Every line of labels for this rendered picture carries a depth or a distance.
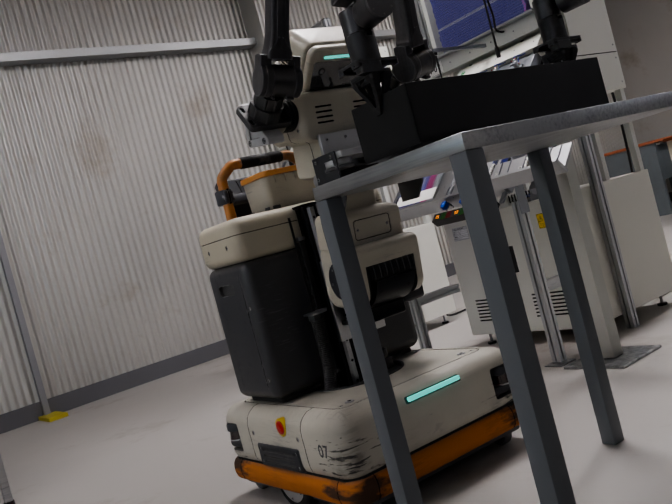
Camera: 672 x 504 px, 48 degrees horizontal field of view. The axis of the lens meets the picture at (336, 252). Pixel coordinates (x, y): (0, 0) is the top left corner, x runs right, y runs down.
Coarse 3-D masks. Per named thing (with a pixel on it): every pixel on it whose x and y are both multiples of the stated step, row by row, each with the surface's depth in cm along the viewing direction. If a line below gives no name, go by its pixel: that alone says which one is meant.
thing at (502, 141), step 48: (432, 144) 124; (480, 144) 120; (528, 144) 151; (336, 192) 149; (480, 192) 119; (336, 240) 153; (480, 240) 120; (576, 288) 190; (528, 336) 121; (576, 336) 193; (384, 384) 155; (528, 384) 119; (384, 432) 155; (528, 432) 121
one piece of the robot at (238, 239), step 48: (240, 240) 207; (288, 240) 215; (240, 288) 210; (288, 288) 213; (240, 336) 217; (288, 336) 211; (336, 336) 215; (384, 336) 229; (240, 384) 224; (288, 384) 209; (336, 384) 212
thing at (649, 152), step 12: (648, 144) 801; (660, 144) 804; (612, 156) 828; (624, 156) 817; (648, 156) 796; (660, 156) 800; (612, 168) 831; (624, 168) 820; (648, 168) 799; (660, 168) 789; (660, 180) 791; (660, 192) 794; (660, 204) 797
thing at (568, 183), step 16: (560, 144) 270; (560, 176) 272; (576, 176) 273; (560, 192) 274; (576, 192) 272; (576, 208) 271; (576, 224) 272; (576, 240) 273; (592, 240) 274; (592, 256) 272; (592, 272) 271; (592, 288) 272; (592, 304) 274; (608, 304) 274; (608, 320) 273; (608, 336) 272; (608, 352) 273; (624, 352) 276; (640, 352) 270; (576, 368) 274; (608, 368) 263
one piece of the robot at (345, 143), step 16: (320, 144) 191; (336, 144) 193; (352, 144) 196; (320, 160) 189; (336, 160) 184; (352, 160) 188; (320, 176) 191; (336, 176) 185; (400, 192) 207; (416, 192) 202
